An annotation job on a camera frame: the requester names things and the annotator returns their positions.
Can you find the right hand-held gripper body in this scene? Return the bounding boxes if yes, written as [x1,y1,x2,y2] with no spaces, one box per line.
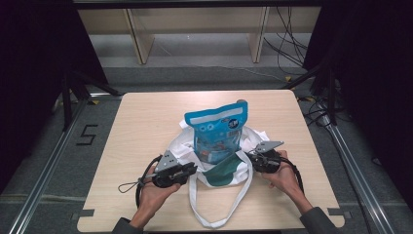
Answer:
[250,140,285,175]

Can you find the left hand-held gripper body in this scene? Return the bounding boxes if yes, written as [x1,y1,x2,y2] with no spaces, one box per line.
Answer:
[150,149,189,189]

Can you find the white tote bag colourful blobs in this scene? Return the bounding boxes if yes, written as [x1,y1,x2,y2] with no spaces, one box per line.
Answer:
[167,119,271,229]

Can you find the blue snack pouch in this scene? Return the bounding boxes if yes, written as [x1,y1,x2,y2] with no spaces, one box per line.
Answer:
[183,99,249,166]

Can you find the person's right hand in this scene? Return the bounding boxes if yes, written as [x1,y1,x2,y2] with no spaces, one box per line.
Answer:
[260,149,302,200]

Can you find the person's left hand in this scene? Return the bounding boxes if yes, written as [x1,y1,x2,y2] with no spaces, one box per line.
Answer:
[137,175,182,226]

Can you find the grey tape strip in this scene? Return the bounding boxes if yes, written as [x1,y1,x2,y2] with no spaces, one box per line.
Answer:
[326,208,353,220]
[70,209,95,222]

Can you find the black floor stand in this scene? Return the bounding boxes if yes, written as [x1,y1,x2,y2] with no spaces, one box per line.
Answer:
[60,66,122,132]
[282,57,339,127]

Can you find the dark curtain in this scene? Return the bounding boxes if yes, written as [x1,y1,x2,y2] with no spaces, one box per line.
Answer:
[0,0,110,196]
[303,0,413,209]

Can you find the light wooden shelf unit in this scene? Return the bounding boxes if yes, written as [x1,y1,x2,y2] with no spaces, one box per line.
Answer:
[77,6,321,65]

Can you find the thick black gripper cable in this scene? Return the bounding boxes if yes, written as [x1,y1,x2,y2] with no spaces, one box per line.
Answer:
[278,156,306,196]
[134,154,164,209]

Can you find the thin grey cord loop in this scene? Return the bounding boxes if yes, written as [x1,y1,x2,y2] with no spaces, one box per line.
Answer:
[117,175,157,195]

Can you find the tangle of black floor cables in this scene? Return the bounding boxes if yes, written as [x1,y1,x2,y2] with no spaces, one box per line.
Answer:
[296,94,354,129]

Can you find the aluminium floor rail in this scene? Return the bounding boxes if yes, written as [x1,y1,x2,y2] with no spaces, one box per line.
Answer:
[319,113,396,234]
[7,93,123,234]

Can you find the bundle of black cables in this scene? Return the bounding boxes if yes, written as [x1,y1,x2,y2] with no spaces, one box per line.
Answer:
[262,6,310,76]

